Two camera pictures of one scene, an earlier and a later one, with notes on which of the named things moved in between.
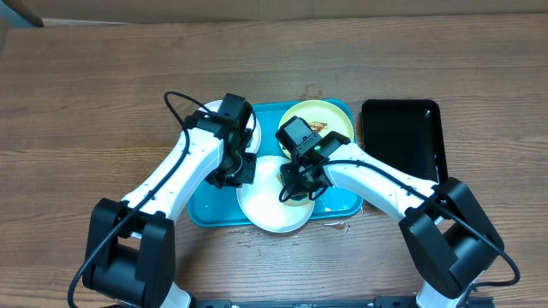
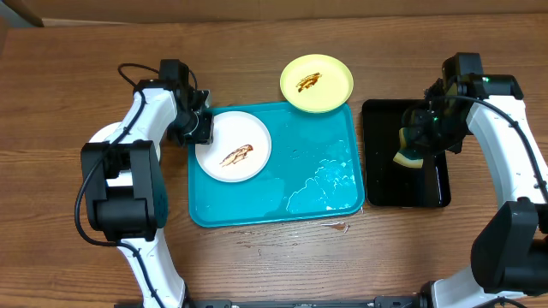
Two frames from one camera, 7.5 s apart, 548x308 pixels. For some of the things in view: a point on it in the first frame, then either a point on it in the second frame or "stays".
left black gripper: (246, 177) → (205, 136)
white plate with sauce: (260, 203) → (104, 134)
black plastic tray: (407, 136) stays
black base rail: (356, 302) stays
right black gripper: (298, 191) → (418, 123)
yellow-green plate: (323, 116) → (317, 83)
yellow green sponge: (296, 203) → (408, 156)
